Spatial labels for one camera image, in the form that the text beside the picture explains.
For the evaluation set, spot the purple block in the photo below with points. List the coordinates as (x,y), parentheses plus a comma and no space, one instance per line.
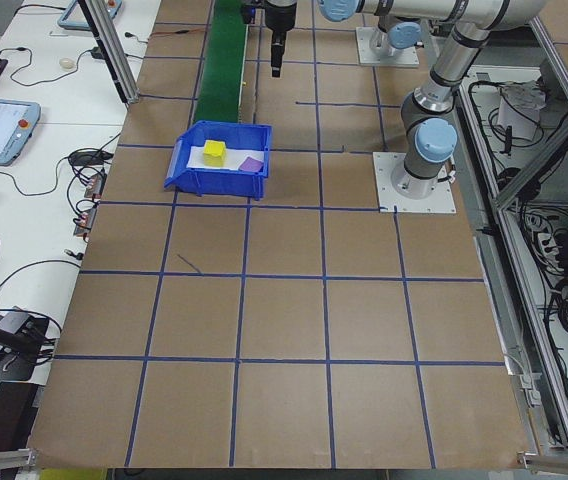
(251,165)

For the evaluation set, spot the yellow block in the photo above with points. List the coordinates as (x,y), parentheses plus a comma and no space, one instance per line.
(214,152)

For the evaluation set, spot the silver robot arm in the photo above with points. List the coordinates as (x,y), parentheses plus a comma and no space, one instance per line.
(406,35)
(464,45)

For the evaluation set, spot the green conveyor belt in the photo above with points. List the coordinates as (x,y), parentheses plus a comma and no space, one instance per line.
(221,60)

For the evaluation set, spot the white foam sheet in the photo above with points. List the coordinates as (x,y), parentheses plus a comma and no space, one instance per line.
(234,157)

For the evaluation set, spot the blue plastic storage bin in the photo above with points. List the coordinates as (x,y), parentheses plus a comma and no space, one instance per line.
(224,182)

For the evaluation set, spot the black power adapter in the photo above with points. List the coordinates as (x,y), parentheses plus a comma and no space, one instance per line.
(98,52)
(86,159)

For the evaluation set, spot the small beige round dish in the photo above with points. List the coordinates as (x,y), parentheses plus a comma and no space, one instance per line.
(66,63)

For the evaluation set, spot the grey terminal module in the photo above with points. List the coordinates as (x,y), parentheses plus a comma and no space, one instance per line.
(84,222)
(95,186)

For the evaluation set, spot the white side desk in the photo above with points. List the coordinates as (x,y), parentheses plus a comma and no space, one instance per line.
(39,100)

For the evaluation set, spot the white power strip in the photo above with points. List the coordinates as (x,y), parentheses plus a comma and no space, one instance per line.
(545,245)

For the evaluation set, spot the small grey box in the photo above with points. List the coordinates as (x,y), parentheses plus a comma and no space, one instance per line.
(11,322)

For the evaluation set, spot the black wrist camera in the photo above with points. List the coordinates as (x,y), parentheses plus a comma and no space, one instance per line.
(250,11)

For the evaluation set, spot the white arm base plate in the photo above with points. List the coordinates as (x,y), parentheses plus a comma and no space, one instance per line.
(366,55)
(439,197)

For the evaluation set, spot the aluminium extrusion post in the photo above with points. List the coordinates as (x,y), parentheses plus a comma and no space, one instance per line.
(114,60)

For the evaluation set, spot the black stand base plate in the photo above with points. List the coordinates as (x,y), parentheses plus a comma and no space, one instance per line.
(19,367)

